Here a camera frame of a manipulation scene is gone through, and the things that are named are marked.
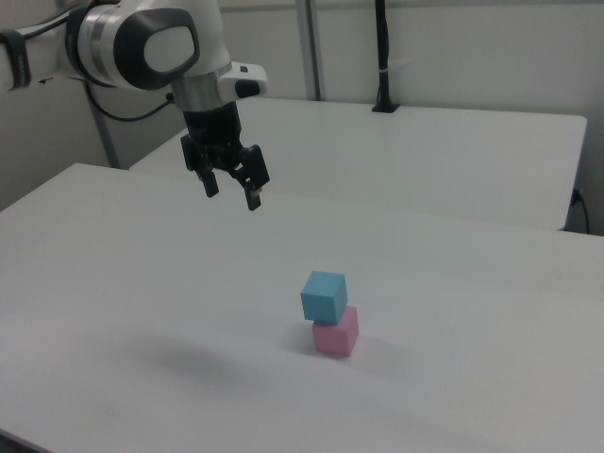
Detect black camera pole with base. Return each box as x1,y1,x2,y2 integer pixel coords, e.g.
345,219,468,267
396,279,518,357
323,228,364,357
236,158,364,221
371,0,401,114

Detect blue foam cube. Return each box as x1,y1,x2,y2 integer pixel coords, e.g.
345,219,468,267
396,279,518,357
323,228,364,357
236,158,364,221
300,270,349,326

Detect black wall power cable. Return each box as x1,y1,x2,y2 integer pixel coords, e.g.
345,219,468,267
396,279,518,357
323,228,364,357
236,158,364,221
570,187,592,235

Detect grey aluminium frame post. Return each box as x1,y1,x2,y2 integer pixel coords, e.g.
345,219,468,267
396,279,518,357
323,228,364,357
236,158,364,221
84,80,120,170
295,0,327,102

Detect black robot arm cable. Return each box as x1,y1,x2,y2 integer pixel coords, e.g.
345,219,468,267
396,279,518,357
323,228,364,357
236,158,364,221
83,78,176,123

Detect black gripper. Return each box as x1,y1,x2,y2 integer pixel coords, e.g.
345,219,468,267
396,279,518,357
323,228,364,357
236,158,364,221
180,101,272,212

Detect pink foam cube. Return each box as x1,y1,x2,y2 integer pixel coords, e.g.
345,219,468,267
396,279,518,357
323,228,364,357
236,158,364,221
310,305,361,358

